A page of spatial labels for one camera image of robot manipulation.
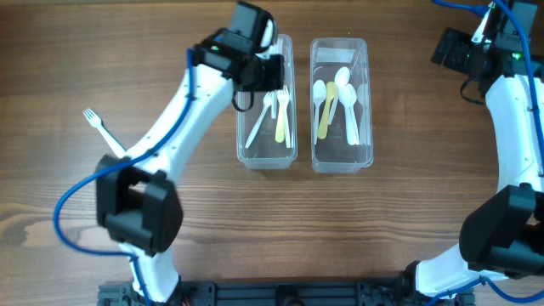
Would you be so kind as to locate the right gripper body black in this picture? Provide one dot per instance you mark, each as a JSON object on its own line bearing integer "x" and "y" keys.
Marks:
{"x": 462, "y": 52}

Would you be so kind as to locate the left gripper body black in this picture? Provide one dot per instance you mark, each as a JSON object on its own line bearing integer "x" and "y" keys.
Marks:
{"x": 268, "y": 72}

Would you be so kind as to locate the white fork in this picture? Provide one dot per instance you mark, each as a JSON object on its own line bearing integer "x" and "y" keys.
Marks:
{"x": 287, "y": 126}
{"x": 96, "y": 122}
{"x": 267, "y": 102}
{"x": 275, "y": 49}

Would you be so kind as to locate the beige plastic fork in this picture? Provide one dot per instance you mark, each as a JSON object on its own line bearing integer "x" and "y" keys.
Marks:
{"x": 280, "y": 126}

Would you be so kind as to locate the white spoon ridged bowl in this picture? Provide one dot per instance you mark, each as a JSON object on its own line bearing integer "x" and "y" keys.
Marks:
{"x": 318, "y": 96}

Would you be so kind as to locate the beige plastic spoon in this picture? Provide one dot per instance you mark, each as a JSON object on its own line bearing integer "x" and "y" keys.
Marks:
{"x": 331, "y": 94}

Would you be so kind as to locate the white spoon wide handle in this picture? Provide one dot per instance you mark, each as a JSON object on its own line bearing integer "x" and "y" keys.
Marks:
{"x": 345, "y": 98}

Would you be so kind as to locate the white spoon thin handle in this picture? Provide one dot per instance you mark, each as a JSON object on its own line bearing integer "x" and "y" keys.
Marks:
{"x": 353, "y": 98}

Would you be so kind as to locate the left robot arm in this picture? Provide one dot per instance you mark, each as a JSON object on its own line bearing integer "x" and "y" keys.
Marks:
{"x": 137, "y": 200}

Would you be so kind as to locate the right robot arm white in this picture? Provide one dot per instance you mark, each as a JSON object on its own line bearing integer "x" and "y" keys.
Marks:
{"x": 502, "y": 239}

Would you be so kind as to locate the clear container left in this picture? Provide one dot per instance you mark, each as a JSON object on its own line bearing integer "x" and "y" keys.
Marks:
{"x": 265, "y": 152}

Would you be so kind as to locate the clear container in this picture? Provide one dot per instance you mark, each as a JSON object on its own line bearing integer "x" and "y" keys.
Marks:
{"x": 265, "y": 152}
{"x": 333, "y": 154}

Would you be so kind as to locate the clear container right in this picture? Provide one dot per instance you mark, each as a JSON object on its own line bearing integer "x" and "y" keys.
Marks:
{"x": 333, "y": 154}

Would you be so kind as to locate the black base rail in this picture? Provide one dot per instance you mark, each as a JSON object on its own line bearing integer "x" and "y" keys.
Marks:
{"x": 365, "y": 292}

